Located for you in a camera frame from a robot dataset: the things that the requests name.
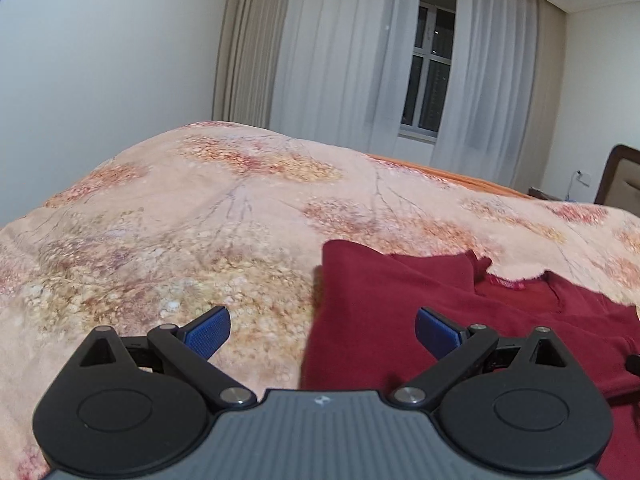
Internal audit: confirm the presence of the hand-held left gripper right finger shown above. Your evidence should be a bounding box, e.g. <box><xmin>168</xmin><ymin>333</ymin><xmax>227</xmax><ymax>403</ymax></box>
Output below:
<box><xmin>391</xmin><ymin>307</ymin><xmax>576</xmax><ymax>409</ymax></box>

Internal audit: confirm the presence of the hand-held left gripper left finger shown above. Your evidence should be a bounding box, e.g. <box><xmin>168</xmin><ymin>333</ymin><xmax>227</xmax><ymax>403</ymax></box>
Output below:
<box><xmin>75</xmin><ymin>305</ymin><xmax>257</xmax><ymax>411</ymax></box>

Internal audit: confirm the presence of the dark red sweater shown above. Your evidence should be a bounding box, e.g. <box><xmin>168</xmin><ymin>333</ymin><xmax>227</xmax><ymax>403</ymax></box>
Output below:
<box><xmin>299</xmin><ymin>239</ymin><xmax>640</xmax><ymax>480</ymax></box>

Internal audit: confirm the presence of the floral peach blanket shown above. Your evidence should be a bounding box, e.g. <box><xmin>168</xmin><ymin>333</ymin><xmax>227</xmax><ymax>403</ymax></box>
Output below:
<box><xmin>0</xmin><ymin>120</ymin><xmax>640</xmax><ymax>480</ymax></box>

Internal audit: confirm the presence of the orange bed sheet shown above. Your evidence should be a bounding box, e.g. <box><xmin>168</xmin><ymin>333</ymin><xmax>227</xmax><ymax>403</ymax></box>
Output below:
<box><xmin>364</xmin><ymin>153</ymin><xmax>537</xmax><ymax>201</ymax></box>

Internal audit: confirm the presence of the brown padded headboard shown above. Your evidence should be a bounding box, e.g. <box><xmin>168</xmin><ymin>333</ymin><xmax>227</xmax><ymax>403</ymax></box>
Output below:
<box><xmin>593</xmin><ymin>144</ymin><xmax>640</xmax><ymax>209</ymax></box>

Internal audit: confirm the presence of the beige drape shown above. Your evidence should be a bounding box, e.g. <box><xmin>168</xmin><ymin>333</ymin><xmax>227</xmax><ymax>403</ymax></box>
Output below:
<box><xmin>212</xmin><ymin>0</ymin><xmax>301</xmax><ymax>132</ymax></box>
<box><xmin>514</xmin><ymin>0</ymin><xmax>570</xmax><ymax>192</ymax></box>

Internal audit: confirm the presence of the white framed window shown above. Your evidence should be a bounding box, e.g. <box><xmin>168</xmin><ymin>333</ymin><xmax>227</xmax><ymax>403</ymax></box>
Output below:
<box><xmin>398</xmin><ymin>0</ymin><xmax>459</xmax><ymax>144</ymax></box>

